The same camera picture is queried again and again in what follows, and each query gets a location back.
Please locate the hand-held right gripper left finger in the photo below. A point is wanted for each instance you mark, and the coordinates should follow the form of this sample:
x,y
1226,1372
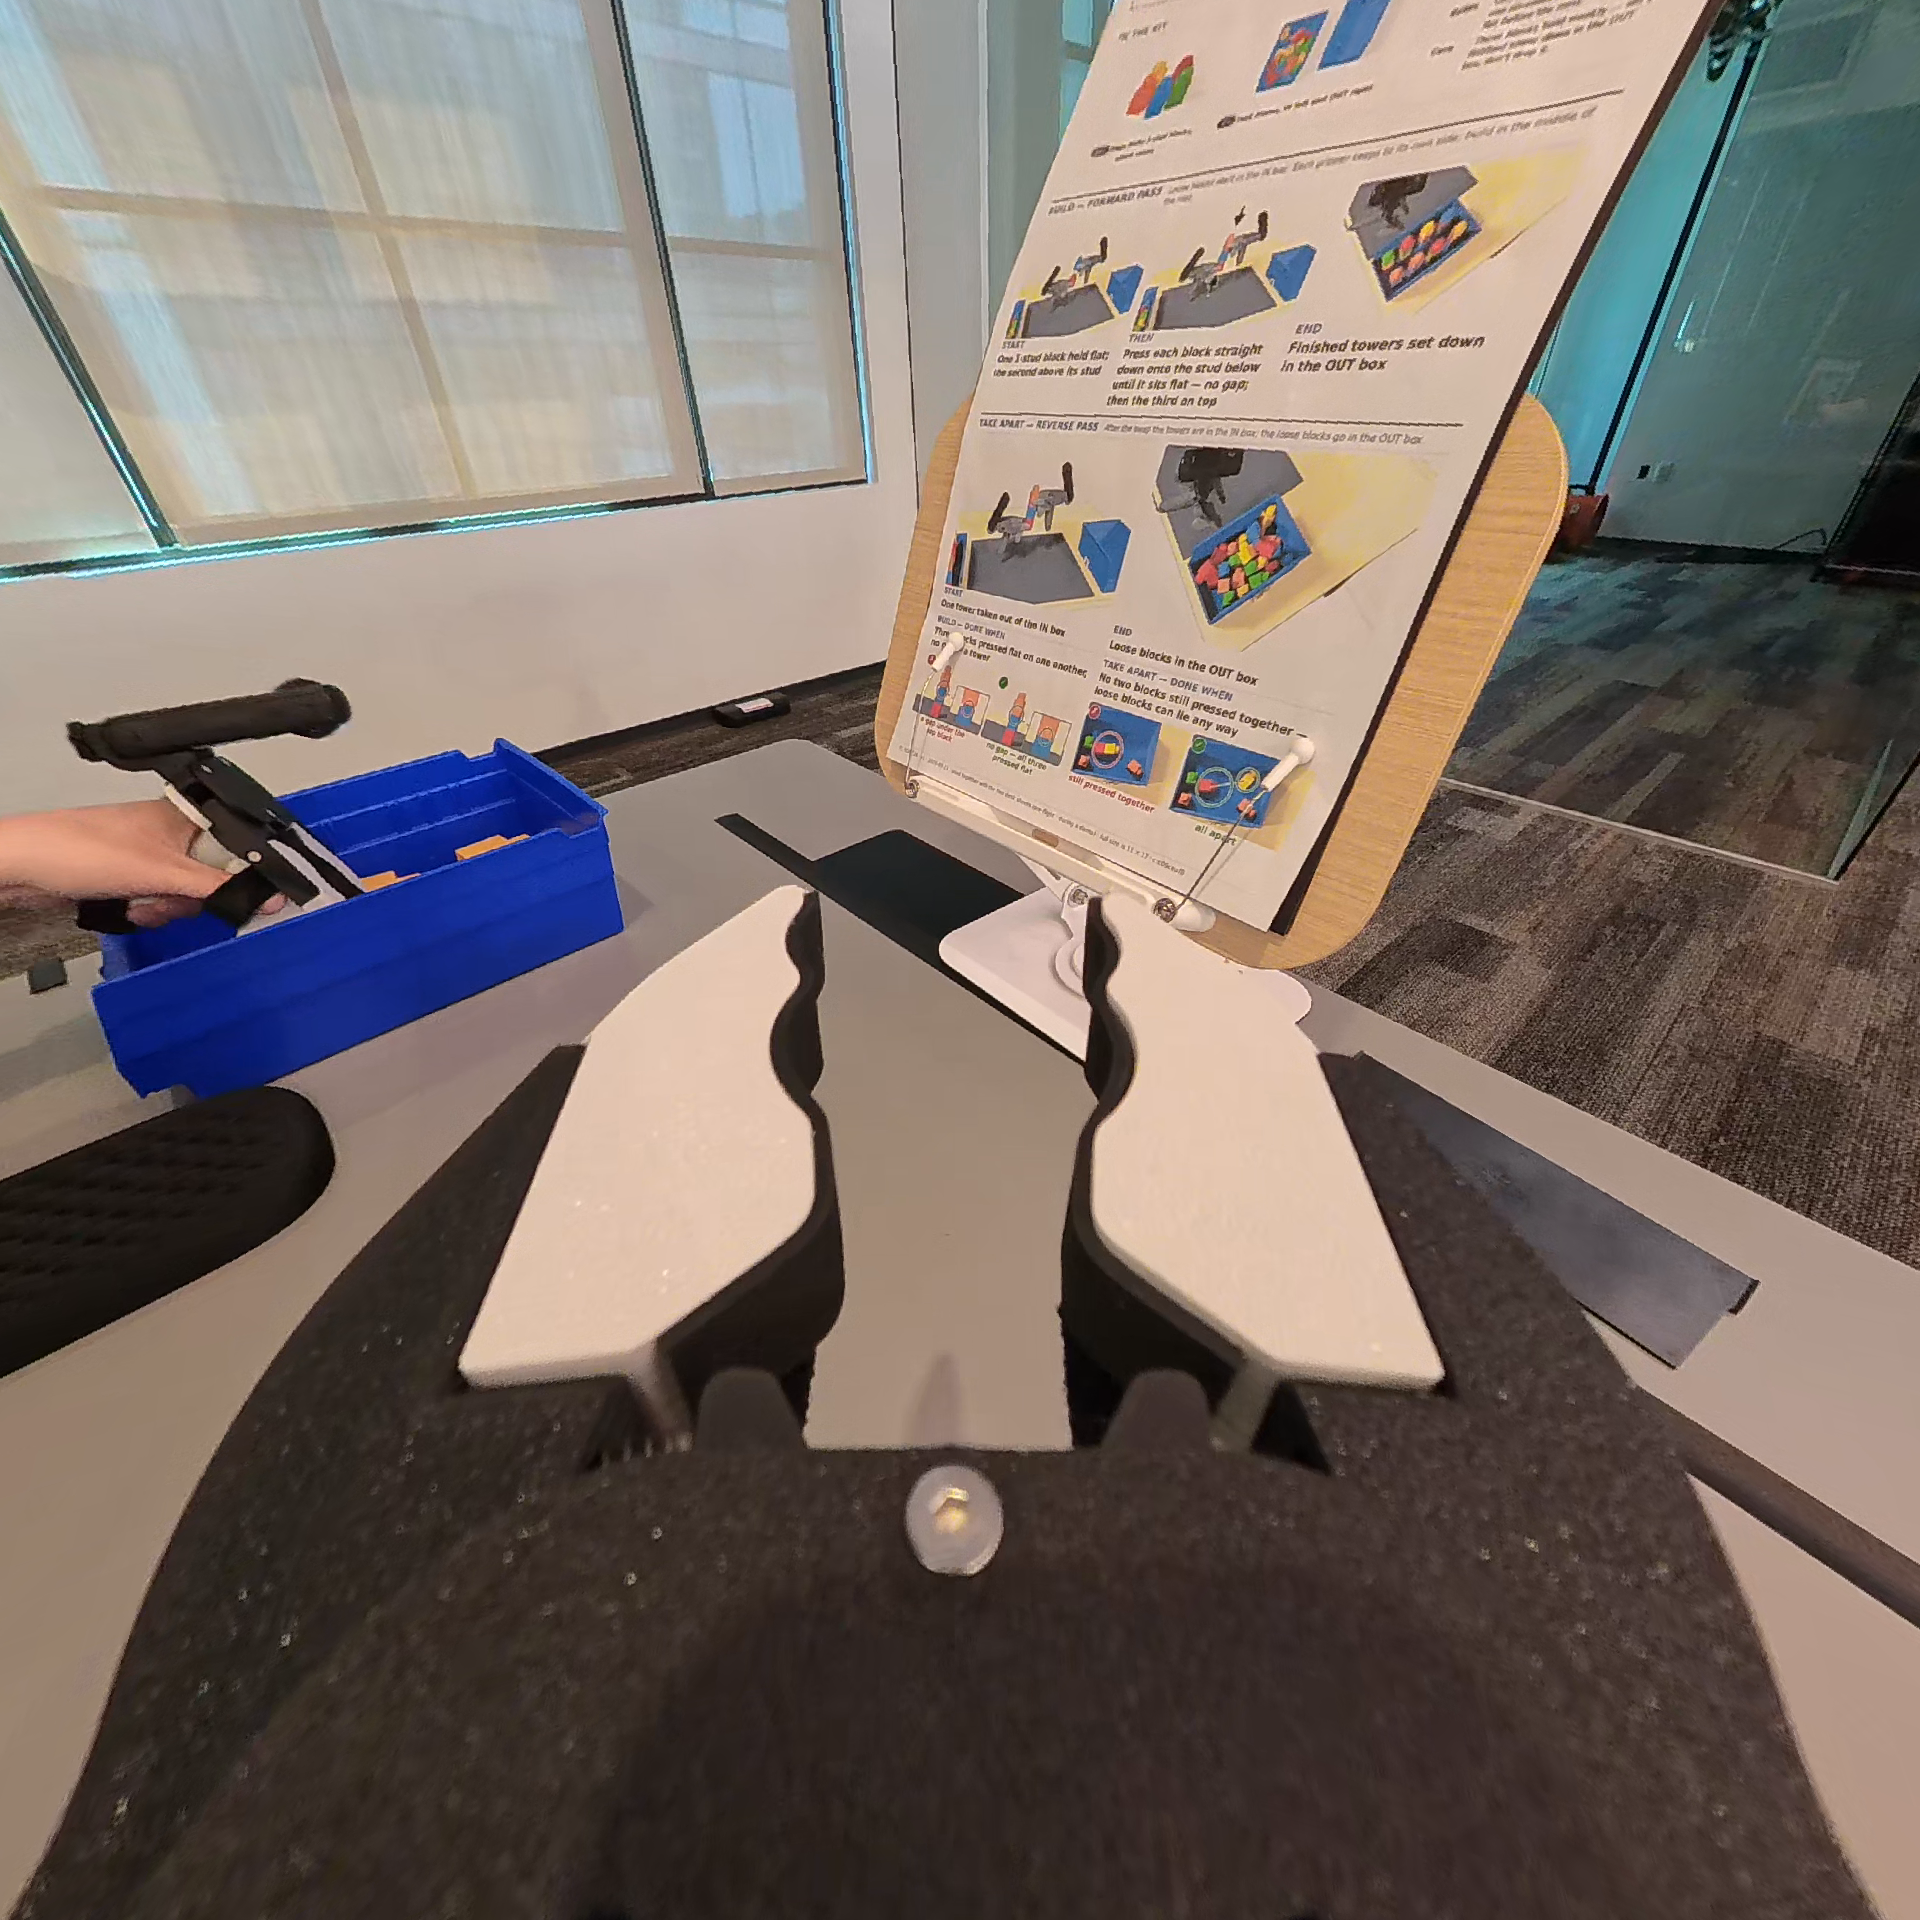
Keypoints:
x,y
661,1172

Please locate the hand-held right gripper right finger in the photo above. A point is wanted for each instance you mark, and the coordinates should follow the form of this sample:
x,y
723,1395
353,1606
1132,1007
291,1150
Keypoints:
x,y
1244,1200

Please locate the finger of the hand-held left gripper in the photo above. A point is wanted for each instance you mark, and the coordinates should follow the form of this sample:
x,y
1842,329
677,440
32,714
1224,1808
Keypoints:
x,y
316,868

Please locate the blue plastic bin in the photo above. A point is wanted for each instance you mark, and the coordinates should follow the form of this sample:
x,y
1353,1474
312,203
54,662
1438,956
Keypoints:
x,y
378,975

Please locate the person's left hand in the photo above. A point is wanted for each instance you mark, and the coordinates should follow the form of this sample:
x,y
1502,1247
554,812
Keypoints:
x,y
105,864

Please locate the black rubber mat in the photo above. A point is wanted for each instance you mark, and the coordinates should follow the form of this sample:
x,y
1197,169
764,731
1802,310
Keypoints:
x,y
1560,1215
898,887

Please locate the black mesh cushion pad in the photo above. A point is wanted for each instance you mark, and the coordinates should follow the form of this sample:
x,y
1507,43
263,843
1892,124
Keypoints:
x,y
135,1200

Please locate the black floor device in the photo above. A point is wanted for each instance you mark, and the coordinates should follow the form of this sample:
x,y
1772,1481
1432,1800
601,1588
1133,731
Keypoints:
x,y
752,710

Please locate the window with blinds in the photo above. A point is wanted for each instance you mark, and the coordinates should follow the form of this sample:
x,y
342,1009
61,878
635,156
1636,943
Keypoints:
x,y
452,228

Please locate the printed instruction sheet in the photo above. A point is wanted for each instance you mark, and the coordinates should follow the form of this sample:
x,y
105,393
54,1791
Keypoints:
x,y
1274,451

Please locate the orange floor fan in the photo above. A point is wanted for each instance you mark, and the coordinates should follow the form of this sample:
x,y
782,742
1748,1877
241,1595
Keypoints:
x,y
1582,524

